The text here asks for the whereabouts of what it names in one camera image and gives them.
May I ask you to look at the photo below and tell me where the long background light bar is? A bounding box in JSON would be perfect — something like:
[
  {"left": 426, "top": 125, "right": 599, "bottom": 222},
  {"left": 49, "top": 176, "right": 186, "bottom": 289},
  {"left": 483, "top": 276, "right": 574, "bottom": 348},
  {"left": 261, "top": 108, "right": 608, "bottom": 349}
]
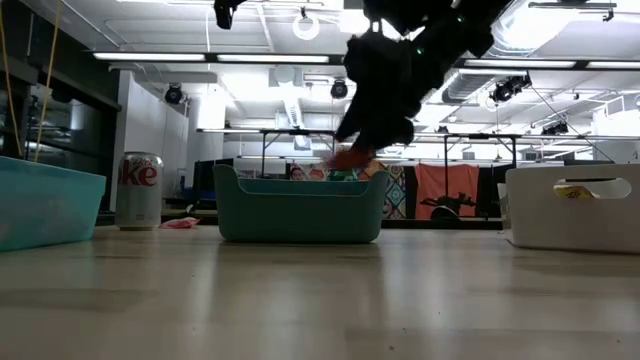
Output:
[{"left": 197, "top": 127, "right": 640, "bottom": 142}]

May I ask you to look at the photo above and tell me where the orange hanging cloth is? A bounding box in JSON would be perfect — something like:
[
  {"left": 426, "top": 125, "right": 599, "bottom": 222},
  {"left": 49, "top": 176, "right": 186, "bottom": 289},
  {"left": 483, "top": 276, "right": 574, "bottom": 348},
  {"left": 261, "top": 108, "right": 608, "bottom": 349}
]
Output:
[{"left": 414, "top": 163, "right": 480, "bottom": 220}]

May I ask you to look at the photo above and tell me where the black overhead light bar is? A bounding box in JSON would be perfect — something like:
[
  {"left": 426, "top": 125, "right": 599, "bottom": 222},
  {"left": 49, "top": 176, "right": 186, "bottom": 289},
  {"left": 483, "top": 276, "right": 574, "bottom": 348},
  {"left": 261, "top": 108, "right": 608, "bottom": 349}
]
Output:
[{"left": 92, "top": 49, "right": 640, "bottom": 71}]

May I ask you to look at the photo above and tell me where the black frame table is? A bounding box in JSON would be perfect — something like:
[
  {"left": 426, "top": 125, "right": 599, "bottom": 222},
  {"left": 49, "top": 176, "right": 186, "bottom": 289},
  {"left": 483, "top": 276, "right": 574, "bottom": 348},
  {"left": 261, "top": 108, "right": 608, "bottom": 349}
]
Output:
[
  {"left": 443, "top": 133, "right": 519, "bottom": 221},
  {"left": 259, "top": 128, "right": 336, "bottom": 179}
]

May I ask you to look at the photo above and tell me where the black background stand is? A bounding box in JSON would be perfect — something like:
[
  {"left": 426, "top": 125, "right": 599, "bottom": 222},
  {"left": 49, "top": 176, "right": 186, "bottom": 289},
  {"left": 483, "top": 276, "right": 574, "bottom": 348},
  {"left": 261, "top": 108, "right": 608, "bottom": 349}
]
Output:
[{"left": 419, "top": 194, "right": 476, "bottom": 209}]

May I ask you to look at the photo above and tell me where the white plastic bin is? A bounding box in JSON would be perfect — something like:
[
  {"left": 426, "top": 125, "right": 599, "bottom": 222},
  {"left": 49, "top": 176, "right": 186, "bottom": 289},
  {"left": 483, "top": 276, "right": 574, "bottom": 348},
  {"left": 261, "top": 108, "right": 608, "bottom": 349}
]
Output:
[{"left": 504, "top": 163, "right": 640, "bottom": 256}]

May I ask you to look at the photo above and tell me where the pink-red candy bag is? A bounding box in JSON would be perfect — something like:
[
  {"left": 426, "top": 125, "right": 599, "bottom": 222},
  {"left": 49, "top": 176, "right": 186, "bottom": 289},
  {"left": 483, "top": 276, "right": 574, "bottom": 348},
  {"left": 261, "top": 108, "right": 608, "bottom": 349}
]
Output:
[{"left": 159, "top": 216, "right": 200, "bottom": 230}]

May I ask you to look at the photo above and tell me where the silver ventilation duct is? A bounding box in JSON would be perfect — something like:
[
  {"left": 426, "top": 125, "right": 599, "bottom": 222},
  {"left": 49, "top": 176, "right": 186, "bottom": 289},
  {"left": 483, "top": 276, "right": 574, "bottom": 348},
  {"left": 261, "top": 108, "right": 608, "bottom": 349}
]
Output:
[{"left": 442, "top": 0, "right": 556, "bottom": 104}]

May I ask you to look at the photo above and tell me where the white ring ceiling lamp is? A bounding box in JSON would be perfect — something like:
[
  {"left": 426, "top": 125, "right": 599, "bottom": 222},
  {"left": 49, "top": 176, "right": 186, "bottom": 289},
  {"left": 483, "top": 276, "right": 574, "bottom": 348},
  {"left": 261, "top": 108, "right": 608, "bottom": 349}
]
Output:
[{"left": 292, "top": 7, "right": 321, "bottom": 41}]

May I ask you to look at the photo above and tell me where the black ceiling track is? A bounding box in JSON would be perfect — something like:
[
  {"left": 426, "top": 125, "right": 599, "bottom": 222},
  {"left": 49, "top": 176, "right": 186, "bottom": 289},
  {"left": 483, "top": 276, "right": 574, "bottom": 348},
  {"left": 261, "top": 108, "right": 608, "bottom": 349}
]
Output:
[{"left": 528, "top": 1, "right": 617, "bottom": 22}]

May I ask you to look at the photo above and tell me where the silver Diet Coke can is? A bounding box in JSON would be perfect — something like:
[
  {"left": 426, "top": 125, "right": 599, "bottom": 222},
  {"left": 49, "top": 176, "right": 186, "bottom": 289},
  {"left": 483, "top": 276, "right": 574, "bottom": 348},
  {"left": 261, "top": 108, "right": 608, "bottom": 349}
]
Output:
[{"left": 115, "top": 151, "right": 165, "bottom": 232}]

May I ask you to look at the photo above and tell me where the black spot lamp cluster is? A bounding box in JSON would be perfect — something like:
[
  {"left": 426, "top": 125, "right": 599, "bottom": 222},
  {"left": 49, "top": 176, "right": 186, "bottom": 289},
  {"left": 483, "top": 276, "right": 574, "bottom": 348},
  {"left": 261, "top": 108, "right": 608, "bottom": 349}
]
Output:
[{"left": 489, "top": 73, "right": 534, "bottom": 105}]

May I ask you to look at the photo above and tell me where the dark green plastic bin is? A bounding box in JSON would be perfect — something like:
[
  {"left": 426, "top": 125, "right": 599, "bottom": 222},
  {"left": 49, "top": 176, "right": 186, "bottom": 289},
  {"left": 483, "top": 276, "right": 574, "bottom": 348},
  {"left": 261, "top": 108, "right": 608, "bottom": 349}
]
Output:
[{"left": 212, "top": 163, "right": 390, "bottom": 245}]

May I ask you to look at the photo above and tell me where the black ceiling spot lamp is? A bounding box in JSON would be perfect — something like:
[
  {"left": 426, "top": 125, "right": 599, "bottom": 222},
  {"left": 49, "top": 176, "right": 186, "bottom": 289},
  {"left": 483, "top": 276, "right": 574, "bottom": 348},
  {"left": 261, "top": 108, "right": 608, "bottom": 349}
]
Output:
[
  {"left": 329, "top": 78, "right": 350, "bottom": 100},
  {"left": 164, "top": 83, "right": 185, "bottom": 105}
]

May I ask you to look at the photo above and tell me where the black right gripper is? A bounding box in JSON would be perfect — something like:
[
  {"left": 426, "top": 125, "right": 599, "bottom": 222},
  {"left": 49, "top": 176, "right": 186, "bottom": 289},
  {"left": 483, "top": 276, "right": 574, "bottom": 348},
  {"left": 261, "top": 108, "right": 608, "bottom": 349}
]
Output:
[{"left": 333, "top": 32, "right": 451, "bottom": 154}]

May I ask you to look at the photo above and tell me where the yellow candy bag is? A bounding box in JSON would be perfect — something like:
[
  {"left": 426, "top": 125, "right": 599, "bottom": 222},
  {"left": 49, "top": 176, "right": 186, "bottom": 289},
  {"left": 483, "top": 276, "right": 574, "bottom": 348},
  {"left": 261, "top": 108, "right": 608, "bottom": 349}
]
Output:
[{"left": 553, "top": 183, "right": 597, "bottom": 201}]

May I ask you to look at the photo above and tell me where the colourful patterned cloth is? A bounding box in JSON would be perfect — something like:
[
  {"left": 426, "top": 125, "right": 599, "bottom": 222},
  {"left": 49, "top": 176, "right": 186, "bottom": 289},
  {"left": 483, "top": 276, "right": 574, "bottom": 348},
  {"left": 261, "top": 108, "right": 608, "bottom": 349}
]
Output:
[{"left": 288, "top": 160, "right": 407, "bottom": 220}]

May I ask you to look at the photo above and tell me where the black computer monitor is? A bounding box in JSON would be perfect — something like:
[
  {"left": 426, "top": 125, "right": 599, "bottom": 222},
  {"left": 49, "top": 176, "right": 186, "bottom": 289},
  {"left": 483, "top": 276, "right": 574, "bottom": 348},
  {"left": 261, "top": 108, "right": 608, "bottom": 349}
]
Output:
[{"left": 192, "top": 158, "right": 221, "bottom": 209}]

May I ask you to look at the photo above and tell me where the red Skittles candy bag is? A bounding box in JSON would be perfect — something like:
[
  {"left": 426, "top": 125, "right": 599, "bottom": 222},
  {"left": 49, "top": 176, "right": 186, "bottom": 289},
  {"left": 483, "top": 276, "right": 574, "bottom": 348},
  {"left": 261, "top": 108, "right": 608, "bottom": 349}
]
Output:
[{"left": 327, "top": 147, "right": 376, "bottom": 172}]

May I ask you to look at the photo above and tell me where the turquoise plastic bin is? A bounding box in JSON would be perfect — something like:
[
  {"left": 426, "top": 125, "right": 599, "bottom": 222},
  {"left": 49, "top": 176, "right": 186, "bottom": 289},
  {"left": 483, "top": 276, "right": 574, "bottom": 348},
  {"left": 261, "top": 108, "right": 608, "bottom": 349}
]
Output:
[{"left": 0, "top": 155, "right": 107, "bottom": 254}]

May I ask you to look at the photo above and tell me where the black domed object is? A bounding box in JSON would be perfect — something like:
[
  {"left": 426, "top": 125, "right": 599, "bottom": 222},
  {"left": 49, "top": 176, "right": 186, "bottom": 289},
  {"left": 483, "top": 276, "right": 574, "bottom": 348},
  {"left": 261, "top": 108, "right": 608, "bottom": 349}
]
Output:
[{"left": 430, "top": 205, "right": 461, "bottom": 221}]

